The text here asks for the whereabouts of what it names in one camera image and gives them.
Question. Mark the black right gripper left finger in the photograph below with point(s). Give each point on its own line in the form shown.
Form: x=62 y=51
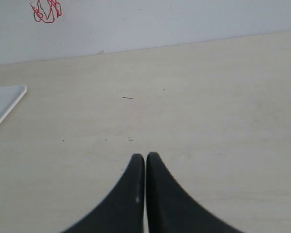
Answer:
x=122 y=210

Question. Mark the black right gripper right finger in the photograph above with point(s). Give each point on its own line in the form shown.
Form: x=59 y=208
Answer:
x=170 y=209

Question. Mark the red mini basketball hoop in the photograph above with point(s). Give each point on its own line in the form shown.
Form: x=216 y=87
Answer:
x=49 y=15

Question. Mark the white plastic tray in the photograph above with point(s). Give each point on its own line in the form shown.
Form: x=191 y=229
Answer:
x=9 y=98

